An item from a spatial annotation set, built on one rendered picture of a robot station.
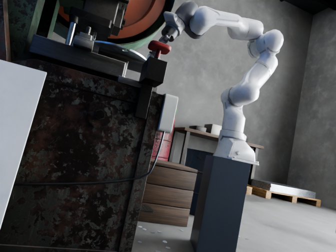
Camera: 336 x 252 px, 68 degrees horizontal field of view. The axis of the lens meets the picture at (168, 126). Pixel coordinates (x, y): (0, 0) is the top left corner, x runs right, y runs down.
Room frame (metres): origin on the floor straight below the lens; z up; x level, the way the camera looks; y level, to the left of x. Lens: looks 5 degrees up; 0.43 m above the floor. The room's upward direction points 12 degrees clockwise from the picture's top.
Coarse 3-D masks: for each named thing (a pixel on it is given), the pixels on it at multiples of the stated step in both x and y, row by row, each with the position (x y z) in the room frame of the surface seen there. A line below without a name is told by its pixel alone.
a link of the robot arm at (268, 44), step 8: (272, 32) 1.18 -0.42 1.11; (280, 32) 1.19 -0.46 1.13; (256, 40) 1.27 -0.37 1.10; (264, 40) 1.21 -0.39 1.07; (272, 40) 1.18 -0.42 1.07; (280, 40) 1.19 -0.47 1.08; (264, 48) 1.23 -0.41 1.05; (272, 48) 1.20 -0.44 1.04; (264, 56) 1.25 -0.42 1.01; (272, 56) 1.24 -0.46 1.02; (264, 64) 1.23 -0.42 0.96; (272, 64) 1.24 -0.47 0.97; (272, 72) 1.27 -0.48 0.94
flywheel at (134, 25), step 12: (132, 0) 1.42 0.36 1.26; (144, 0) 1.44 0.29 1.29; (156, 0) 1.43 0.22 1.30; (60, 12) 1.27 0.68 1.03; (132, 12) 1.43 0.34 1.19; (144, 12) 1.45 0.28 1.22; (156, 12) 1.44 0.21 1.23; (132, 24) 1.40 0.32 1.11; (144, 24) 1.42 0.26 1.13; (120, 36) 1.38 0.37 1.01; (132, 36) 1.41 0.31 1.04
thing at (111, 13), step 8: (88, 0) 0.94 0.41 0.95; (96, 0) 0.95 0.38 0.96; (104, 0) 0.96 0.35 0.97; (112, 0) 0.97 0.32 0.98; (88, 8) 0.94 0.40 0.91; (96, 8) 0.95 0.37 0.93; (104, 8) 0.96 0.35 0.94; (112, 8) 0.97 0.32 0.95; (120, 8) 1.00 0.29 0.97; (104, 16) 0.96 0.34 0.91; (112, 16) 0.97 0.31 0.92; (120, 16) 1.01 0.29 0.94; (112, 24) 0.98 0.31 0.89; (120, 24) 1.01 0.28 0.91; (112, 32) 1.07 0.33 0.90
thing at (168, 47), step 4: (152, 40) 0.75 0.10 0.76; (156, 40) 0.75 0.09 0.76; (148, 44) 0.78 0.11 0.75; (152, 44) 0.75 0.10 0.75; (156, 44) 0.75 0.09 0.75; (160, 44) 0.75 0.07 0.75; (164, 44) 0.76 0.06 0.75; (148, 48) 0.79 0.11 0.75; (152, 48) 0.78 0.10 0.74; (156, 48) 0.78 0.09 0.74; (160, 48) 0.77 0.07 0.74; (164, 48) 0.76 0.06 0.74; (168, 48) 0.76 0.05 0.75; (156, 52) 0.78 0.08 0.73; (160, 52) 0.78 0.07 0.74; (164, 52) 0.80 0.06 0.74; (156, 56) 0.77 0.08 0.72
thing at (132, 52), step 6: (96, 42) 0.93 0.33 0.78; (102, 42) 0.92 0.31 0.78; (108, 42) 0.92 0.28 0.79; (108, 48) 0.96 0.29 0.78; (114, 48) 0.95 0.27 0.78; (120, 48) 0.94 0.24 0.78; (126, 54) 0.99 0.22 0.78; (132, 54) 0.98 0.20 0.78; (138, 54) 0.97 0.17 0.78; (144, 60) 1.02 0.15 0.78
